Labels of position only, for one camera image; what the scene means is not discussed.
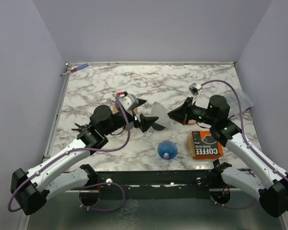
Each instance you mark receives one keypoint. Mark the red blue screwdriver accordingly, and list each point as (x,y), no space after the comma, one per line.
(78,68)

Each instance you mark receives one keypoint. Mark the orange coffee filter box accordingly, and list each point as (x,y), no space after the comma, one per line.
(203,146)

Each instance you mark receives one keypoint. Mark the red and black carafe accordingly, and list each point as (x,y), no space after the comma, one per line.
(157,127)

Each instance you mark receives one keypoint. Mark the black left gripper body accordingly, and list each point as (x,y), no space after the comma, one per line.
(136,122)

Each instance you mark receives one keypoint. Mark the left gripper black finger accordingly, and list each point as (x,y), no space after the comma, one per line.
(140,102)
(146,122)

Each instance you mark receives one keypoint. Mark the blue ribbed dripper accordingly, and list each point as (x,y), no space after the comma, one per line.
(167,150)

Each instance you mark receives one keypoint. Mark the clear plastic parts box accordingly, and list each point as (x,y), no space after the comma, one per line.
(245,102)

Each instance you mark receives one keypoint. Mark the blue cone dripper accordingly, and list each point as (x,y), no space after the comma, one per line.
(117,106)

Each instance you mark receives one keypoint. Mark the black scissors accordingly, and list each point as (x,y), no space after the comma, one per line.
(80,128)

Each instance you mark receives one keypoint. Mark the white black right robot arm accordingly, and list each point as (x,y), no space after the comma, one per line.
(270,184)

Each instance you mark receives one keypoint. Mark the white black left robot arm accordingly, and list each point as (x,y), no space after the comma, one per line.
(32,188)

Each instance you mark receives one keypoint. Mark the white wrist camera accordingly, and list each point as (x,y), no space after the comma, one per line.
(195,89)
(128,101)

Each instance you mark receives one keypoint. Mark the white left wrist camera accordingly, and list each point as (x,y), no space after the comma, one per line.
(128,101)

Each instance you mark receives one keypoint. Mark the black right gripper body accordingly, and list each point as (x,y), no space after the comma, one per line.
(194,112)

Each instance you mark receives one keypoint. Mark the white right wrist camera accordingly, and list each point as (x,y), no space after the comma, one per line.
(195,89)

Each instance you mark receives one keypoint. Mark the white paper coffee filter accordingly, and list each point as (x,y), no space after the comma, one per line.
(159,110)

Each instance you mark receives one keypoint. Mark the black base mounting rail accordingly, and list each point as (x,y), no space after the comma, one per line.
(165,184)

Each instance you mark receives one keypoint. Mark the wooden ring coaster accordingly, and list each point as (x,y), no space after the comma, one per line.
(191,122)
(115,110)

